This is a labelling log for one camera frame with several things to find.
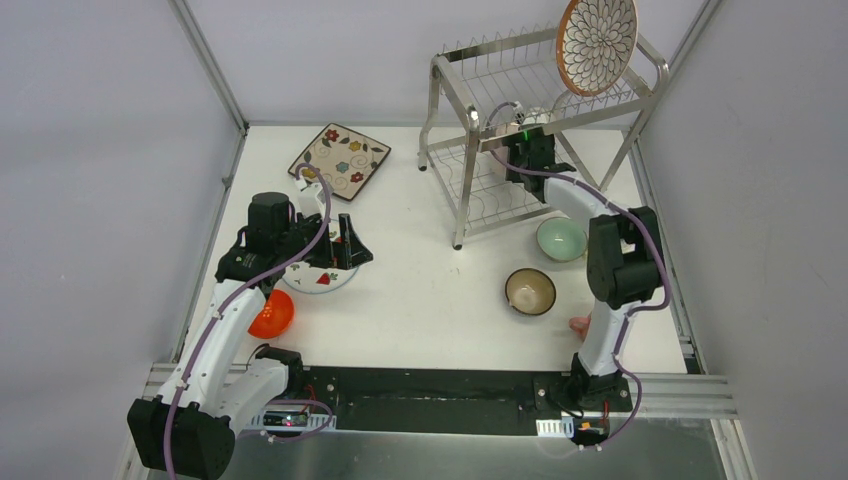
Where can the square floral plate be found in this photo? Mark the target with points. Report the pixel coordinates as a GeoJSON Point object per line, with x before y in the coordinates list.
{"type": "Point", "coordinates": [346, 159]}

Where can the left white cable duct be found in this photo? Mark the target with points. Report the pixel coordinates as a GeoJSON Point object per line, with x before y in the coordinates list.
{"type": "Point", "coordinates": [291, 422]}

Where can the orange plastic bowl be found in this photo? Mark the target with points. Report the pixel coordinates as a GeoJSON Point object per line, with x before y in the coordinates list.
{"type": "Point", "coordinates": [275, 317]}

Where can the dark patterned cream bowl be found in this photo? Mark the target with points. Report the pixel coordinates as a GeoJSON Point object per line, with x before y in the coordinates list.
{"type": "Point", "coordinates": [530, 292]}

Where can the right white cable duct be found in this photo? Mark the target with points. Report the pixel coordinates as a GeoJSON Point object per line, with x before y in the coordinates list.
{"type": "Point", "coordinates": [562, 427]}

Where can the steel two-tier dish rack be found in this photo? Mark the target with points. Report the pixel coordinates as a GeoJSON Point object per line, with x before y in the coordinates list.
{"type": "Point", "coordinates": [484, 94]}

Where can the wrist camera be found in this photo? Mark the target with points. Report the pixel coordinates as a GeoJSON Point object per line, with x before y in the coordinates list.
{"type": "Point", "coordinates": [311, 197]}
{"type": "Point", "coordinates": [518, 113]}

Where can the mint green bowl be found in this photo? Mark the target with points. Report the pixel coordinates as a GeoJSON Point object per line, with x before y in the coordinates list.
{"type": "Point", "coordinates": [561, 239]}

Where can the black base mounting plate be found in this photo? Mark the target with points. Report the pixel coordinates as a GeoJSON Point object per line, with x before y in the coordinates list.
{"type": "Point", "coordinates": [464, 402]}

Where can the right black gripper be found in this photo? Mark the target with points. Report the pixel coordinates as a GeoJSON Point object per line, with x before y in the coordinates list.
{"type": "Point", "coordinates": [515, 149]}

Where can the white ribbed mug black handle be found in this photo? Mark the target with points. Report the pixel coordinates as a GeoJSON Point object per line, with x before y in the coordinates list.
{"type": "Point", "coordinates": [535, 117]}

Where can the brown rim petal pattern plate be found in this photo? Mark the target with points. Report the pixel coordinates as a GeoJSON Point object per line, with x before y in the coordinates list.
{"type": "Point", "coordinates": [595, 42]}

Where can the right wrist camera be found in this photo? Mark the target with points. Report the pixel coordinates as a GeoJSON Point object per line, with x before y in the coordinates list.
{"type": "Point", "coordinates": [518, 113]}

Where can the pink cup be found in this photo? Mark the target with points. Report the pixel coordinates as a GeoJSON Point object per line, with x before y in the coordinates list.
{"type": "Point", "coordinates": [580, 326]}

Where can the watermelon pattern round plate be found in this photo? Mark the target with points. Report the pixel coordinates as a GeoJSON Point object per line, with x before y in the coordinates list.
{"type": "Point", "coordinates": [303, 278]}

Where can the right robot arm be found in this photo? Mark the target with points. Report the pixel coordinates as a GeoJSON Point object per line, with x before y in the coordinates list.
{"type": "Point", "coordinates": [625, 264]}

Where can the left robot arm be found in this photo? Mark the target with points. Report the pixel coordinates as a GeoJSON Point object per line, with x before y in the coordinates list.
{"type": "Point", "coordinates": [190, 426]}

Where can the white cable duct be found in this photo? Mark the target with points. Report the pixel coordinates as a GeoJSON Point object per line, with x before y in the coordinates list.
{"type": "Point", "coordinates": [562, 427]}
{"type": "Point", "coordinates": [291, 422]}

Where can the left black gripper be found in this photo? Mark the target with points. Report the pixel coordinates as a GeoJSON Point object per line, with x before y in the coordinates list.
{"type": "Point", "coordinates": [330, 250]}

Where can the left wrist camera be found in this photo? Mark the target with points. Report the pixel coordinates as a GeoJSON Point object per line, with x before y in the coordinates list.
{"type": "Point", "coordinates": [311, 197]}

